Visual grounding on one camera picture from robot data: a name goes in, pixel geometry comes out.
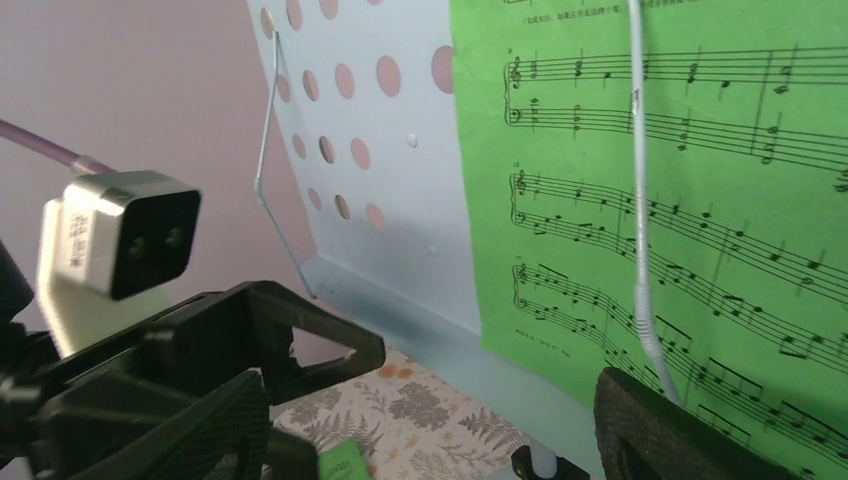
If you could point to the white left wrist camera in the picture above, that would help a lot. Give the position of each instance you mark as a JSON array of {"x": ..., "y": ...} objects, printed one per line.
[{"x": 108, "y": 246}]

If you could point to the light blue music stand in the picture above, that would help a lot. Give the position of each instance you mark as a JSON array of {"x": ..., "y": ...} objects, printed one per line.
[{"x": 396, "y": 116}]

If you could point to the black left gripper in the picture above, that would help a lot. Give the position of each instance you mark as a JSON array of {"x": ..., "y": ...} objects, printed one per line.
[{"x": 20, "y": 371}]

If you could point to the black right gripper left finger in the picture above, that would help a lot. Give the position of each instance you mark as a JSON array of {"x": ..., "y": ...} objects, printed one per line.
[{"x": 185, "y": 437}]

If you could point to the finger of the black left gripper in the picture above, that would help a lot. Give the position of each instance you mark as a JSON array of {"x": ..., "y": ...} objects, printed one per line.
[{"x": 203, "y": 342}]

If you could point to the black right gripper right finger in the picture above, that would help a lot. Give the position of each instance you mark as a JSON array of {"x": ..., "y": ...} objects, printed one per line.
[{"x": 641, "y": 434}]

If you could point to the floral patterned table mat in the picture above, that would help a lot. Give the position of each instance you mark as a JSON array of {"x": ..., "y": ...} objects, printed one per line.
[{"x": 408, "y": 423}]

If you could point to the green sheet music page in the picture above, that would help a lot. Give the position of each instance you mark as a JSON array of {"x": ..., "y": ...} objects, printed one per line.
[
  {"x": 343, "y": 462},
  {"x": 746, "y": 136}
]

